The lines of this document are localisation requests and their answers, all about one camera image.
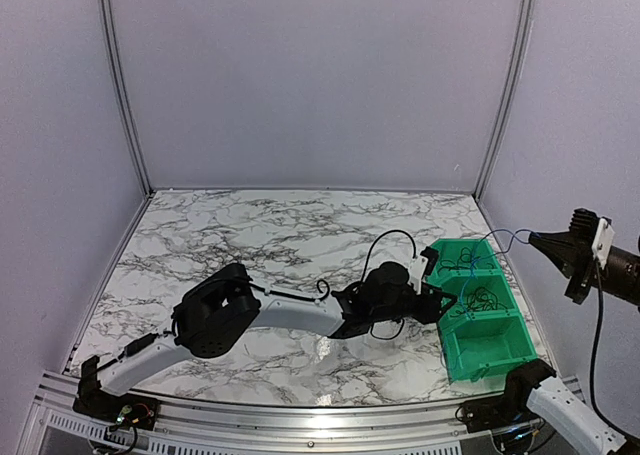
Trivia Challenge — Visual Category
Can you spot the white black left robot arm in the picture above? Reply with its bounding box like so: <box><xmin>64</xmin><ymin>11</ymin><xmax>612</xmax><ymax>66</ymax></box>
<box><xmin>77</xmin><ymin>257</ymin><xmax>458</xmax><ymax>420</ymax></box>

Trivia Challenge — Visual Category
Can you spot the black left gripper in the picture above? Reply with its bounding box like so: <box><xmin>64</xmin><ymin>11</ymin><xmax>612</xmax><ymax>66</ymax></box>
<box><xmin>372</xmin><ymin>282</ymin><xmax>457</xmax><ymax>324</ymax></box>

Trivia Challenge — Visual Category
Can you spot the aluminium back-right corner post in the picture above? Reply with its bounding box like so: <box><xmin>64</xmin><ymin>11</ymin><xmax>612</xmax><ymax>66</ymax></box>
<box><xmin>473</xmin><ymin>0</ymin><xmax>536</xmax><ymax>203</ymax></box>

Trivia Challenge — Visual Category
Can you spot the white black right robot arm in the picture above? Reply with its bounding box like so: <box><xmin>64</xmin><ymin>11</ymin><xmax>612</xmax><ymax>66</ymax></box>
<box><xmin>495</xmin><ymin>218</ymin><xmax>639</xmax><ymax>454</ymax></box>

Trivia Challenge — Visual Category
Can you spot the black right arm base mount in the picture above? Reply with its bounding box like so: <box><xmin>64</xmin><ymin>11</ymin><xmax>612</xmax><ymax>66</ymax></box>
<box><xmin>455</xmin><ymin>359</ymin><xmax>557</xmax><ymax>433</ymax></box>

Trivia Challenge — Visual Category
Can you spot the green three-compartment plastic bin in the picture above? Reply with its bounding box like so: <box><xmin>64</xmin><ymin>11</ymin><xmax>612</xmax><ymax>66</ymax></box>
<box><xmin>427</xmin><ymin>238</ymin><xmax>537</xmax><ymax>382</ymax></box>

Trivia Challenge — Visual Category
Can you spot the aluminium back-left corner post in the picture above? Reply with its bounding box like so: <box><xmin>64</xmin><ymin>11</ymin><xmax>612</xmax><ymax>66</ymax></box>
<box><xmin>98</xmin><ymin>0</ymin><xmax>154</xmax><ymax>198</ymax></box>

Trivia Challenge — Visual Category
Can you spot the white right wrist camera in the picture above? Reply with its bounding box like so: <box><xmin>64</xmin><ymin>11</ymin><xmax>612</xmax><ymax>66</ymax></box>
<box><xmin>569</xmin><ymin>208</ymin><xmax>615</xmax><ymax>268</ymax></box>

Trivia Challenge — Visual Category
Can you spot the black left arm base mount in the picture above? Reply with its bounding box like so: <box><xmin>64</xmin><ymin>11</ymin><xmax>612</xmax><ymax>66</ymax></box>
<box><xmin>72</xmin><ymin>356</ymin><xmax>159</xmax><ymax>430</ymax></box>

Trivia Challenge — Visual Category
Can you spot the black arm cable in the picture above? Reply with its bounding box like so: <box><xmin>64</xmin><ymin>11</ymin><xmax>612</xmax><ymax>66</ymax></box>
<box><xmin>362</xmin><ymin>229</ymin><xmax>419</xmax><ymax>340</ymax></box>
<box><xmin>589</xmin><ymin>262</ymin><xmax>626</xmax><ymax>431</ymax></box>

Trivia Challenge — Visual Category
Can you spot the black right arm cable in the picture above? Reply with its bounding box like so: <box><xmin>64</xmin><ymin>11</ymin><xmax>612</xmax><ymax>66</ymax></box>
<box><xmin>589</xmin><ymin>262</ymin><xmax>626</xmax><ymax>431</ymax></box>

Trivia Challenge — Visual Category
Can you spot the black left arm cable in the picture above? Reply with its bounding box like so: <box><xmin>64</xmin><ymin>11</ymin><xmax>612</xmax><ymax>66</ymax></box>
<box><xmin>362</xmin><ymin>229</ymin><xmax>419</xmax><ymax>340</ymax></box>

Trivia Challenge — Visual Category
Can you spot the aluminium front rail frame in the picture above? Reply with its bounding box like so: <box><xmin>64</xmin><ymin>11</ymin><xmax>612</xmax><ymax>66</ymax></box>
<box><xmin>19</xmin><ymin>369</ymin><xmax>589</xmax><ymax>455</ymax></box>

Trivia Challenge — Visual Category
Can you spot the blue wire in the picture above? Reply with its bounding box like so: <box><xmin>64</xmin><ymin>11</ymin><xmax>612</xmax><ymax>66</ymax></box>
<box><xmin>439</xmin><ymin>228</ymin><xmax>539</xmax><ymax>371</ymax></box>

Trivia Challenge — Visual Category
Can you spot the long black wire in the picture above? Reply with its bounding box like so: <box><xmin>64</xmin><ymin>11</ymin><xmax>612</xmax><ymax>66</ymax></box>
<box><xmin>437</xmin><ymin>244</ymin><xmax>481</xmax><ymax>279</ymax></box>

